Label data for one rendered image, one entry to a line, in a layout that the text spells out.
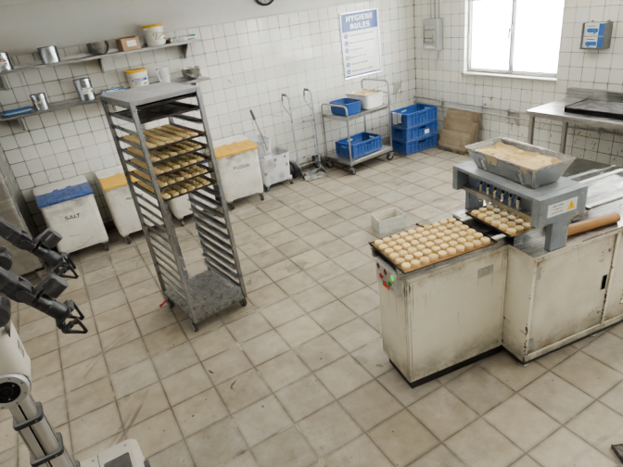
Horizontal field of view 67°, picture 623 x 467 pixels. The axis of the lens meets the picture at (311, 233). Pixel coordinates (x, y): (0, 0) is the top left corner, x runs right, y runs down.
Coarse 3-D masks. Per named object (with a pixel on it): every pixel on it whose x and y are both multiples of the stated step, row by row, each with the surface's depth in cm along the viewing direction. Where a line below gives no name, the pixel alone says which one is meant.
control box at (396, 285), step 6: (378, 258) 276; (384, 264) 269; (378, 270) 275; (390, 270) 263; (378, 276) 278; (384, 276) 270; (396, 276) 256; (390, 282) 264; (396, 282) 257; (390, 288) 266; (396, 288) 259; (396, 294) 261
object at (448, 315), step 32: (480, 256) 267; (384, 288) 283; (416, 288) 258; (448, 288) 267; (480, 288) 277; (384, 320) 297; (416, 320) 267; (448, 320) 277; (480, 320) 288; (416, 352) 277; (448, 352) 288; (480, 352) 300; (416, 384) 293
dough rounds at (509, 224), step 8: (480, 208) 298; (488, 208) 298; (496, 208) 295; (480, 216) 289; (488, 216) 291; (496, 216) 286; (504, 216) 287; (512, 216) 284; (496, 224) 278; (504, 224) 276; (512, 224) 274; (520, 224) 276; (528, 224) 272; (504, 232) 272; (512, 232) 267; (520, 232) 270
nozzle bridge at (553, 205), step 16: (464, 176) 302; (480, 176) 278; (496, 176) 275; (480, 192) 290; (512, 192) 257; (528, 192) 251; (544, 192) 248; (560, 192) 246; (576, 192) 247; (512, 208) 266; (528, 208) 261; (544, 208) 243; (560, 208) 248; (576, 208) 252; (544, 224) 248; (560, 224) 252; (560, 240) 257
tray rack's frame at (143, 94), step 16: (112, 96) 317; (128, 96) 308; (144, 96) 299; (160, 96) 297; (112, 128) 342; (144, 128) 358; (128, 176) 359; (144, 224) 378; (176, 240) 402; (160, 272) 399; (208, 272) 425; (176, 288) 407; (192, 288) 404; (208, 288) 401; (224, 288) 397; (176, 304) 385; (208, 304) 379; (224, 304) 376; (192, 320) 364
